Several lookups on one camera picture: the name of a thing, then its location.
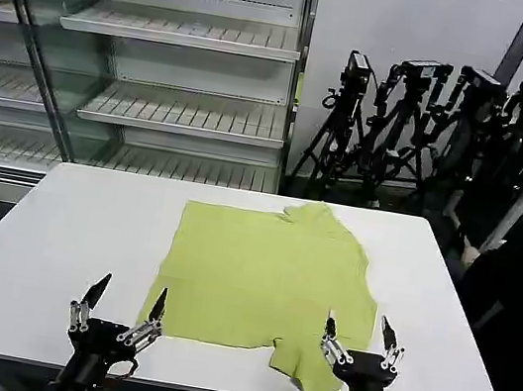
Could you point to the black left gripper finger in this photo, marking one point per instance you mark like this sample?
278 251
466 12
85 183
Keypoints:
83 316
155 313

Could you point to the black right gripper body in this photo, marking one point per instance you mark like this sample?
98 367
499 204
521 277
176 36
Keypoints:
366 378

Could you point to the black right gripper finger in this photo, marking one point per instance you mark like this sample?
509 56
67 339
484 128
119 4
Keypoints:
390 355
332 345

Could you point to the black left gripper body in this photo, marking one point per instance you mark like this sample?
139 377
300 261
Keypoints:
98 344

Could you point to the yellow-green shirt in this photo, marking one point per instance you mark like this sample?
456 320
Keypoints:
267 282

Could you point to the empty metal display shelf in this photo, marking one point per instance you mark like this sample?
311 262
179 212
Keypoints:
180 111

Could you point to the grey slanted wall strip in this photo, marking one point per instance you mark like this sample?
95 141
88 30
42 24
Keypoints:
519 48

